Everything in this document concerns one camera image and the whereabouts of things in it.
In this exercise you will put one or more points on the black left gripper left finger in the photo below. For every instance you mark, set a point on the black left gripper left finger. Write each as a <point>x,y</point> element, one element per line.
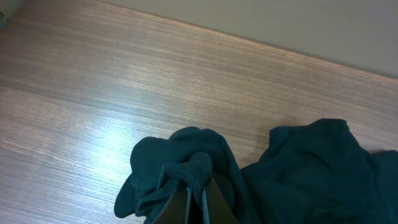
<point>177,207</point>

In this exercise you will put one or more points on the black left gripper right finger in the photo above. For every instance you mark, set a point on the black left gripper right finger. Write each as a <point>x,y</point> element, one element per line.
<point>214,207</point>

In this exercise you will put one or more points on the black shorts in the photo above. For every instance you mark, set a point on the black shorts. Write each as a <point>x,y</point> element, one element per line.
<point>316,173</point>

